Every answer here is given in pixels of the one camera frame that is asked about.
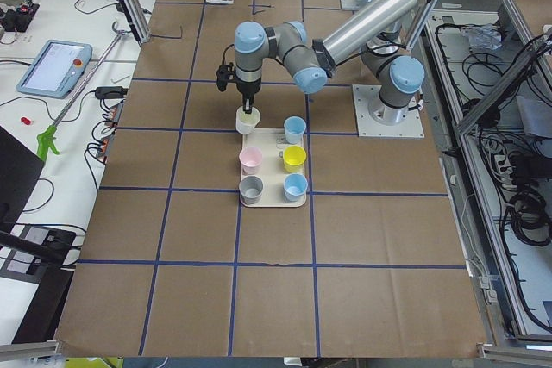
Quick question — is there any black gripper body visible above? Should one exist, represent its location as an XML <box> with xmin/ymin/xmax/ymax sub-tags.
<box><xmin>236</xmin><ymin>79</ymin><xmax>260</xmax><ymax>110</ymax></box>

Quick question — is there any white cup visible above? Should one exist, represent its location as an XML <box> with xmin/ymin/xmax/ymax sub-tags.
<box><xmin>235</xmin><ymin>107</ymin><xmax>260</xmax><ymax>134</ymax></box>

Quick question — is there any light blue cup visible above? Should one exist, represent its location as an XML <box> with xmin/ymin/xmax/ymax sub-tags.
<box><xmin>284</xmin><ymin>116</ymin><xmax>306</xmax><ymax>145</ymax></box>
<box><xmin>284</xmin><ymin>173</ymin><xmax>308</xmax><ymax>202</ymax></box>

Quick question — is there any pink cup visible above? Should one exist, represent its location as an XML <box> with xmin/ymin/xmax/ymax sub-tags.
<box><xmin>239</xmin><ymin>147</ymin><xmax>263</xmax><ymax>174</ymax></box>

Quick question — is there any yellow cup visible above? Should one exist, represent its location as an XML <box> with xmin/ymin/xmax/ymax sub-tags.
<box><xmin>283</xmin><ymin>145</ymin><xmax>307</xmax><ymax>173</ymax></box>

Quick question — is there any grey cup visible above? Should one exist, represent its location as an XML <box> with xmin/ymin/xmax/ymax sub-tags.
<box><xmin>239</xmin><ymin>175</ymin><xmax>264</xmax><ymax>205</ymax></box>

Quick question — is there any cream serving tray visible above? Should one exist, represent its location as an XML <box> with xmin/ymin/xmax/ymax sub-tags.
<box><xmin>241</xmin><ymin>128</ymin><xmax>306</xmax><ymax>208</ymax></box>

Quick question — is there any blue teach pendant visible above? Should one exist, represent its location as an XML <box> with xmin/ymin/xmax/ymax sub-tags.
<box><xmin>16</xmin><ymin>40</ymin><xmax>92</xmax><ymax>98</ymax></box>

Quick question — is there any reacher grabber tool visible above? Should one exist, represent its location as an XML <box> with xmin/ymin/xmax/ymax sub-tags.
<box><xmin>36</xmin><ymin>23</ymin><xmax>131</xmax><ymax>162</ymax></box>

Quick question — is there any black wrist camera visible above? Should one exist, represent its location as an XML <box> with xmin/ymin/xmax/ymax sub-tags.
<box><xmin>216</xmin><ymin>62</ymin><xmax>235</xmax><ymax>92</ymax></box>

